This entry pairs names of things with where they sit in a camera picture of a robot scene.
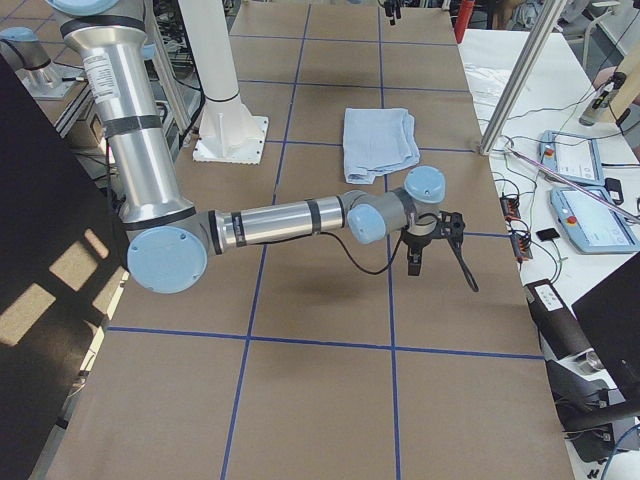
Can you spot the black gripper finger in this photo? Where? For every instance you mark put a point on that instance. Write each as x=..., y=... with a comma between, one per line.
x=393, y=11

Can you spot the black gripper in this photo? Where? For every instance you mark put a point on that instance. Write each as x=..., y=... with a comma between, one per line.
x=416, y=240

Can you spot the light blue button shirt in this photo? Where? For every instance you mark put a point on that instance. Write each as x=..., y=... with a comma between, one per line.
x=377, y=142

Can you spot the metal grabber stick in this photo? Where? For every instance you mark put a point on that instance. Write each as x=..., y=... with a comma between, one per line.
x=634, y=219

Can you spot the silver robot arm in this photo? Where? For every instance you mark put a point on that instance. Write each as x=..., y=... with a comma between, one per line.
x=169, y=240

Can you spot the red cylinder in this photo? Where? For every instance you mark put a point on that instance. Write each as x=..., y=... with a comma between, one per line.
x=465, y=12

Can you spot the dark cylinder with label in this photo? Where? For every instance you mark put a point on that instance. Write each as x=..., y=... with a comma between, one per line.
x=554, y=320

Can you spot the lower blue teach pendant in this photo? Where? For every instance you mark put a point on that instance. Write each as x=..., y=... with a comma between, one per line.
x=590, y=225

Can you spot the blue teach pendant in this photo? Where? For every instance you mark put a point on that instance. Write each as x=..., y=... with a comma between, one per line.
x=572, y=156
x=590, y=225

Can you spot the upper blue teach pendant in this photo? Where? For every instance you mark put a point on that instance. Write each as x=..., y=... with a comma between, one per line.
x=572, y=156

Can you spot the black monitor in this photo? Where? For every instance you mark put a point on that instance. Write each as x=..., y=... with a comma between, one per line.
x=609, y=317

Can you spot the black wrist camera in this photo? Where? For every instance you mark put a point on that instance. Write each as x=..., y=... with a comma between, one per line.
x=452, y=225

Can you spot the aluminium frame post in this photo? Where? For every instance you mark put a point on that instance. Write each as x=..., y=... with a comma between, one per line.
x=528, y=56

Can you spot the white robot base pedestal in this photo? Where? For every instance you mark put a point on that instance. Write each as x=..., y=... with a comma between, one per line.
x=228, y=132

